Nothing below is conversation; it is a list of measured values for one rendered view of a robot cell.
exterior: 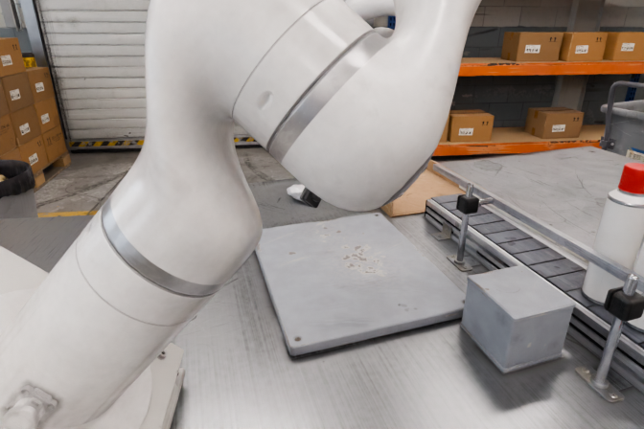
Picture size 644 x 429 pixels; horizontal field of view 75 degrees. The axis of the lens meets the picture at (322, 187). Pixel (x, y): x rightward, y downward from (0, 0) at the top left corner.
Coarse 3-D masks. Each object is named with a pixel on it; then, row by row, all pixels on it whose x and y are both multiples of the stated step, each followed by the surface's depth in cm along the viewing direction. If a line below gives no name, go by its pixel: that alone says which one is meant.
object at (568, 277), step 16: (448, 208) 92; (480, 208) 92; (480, 224) 85; (496, 224) 84; (512, 224) 84; (496, 240) 78; (512, 240) 78; (528, 240) 78; (512, 256) 74; (528, 256) 73; (544, 256) 73; (560, 256) 73; (544, 272) 68; (560, 272) 68; (576, 272) 68; (560, 288) 64; (576, 288) 64; (592, 304) 61; (608, 320) 57; (640, 336) 54
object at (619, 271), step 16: (448, 176) 89; (480, 192) 80; (512, 208) 72; (528, 224) 69; (544, 224) 66; (560, 240) 63; (576, 240) 61; (592, 256) 58; (624, 272) 54; (640, 288) 52
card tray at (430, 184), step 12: (432, 168) 126; (420, 180) 120; (432, 180) 120; (444, 180) 120; (408, 192) 112; (420, 192) 112; (432, 192) 112; (444, 192) 112; (456, 192) 112; (396, 204) 105; (408, 204) 105; (420, 204) 105; (396, 216) 99
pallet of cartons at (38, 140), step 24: (0, 48) 293; (0, 72) 292; (24, 72) 321; (48, 72) 358; (0, 96) 289; (24, 96) 318; (48, 96) 355; (0, 120) 289; (24, 120) 318; (48, 120) 355; (0, 144) 287; (24, 144) 317; (48, 144) 352
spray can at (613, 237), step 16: (624, 176) 55; (640, 176) 54; (624, 192) 56; (640, 192) 54; (608, 208) 57; (624, 208) 55; (640, 208) 54; (608, 224) 57; (624, 224) 56; (640, 224) 55; (608, 240) 58; (624, 240) 56; (640, 240) 56; (608, 256) 58; (624, 256) 57; (592, 272) 60; (608, 272) 58; (592, 288) 61; (608, 288) 59
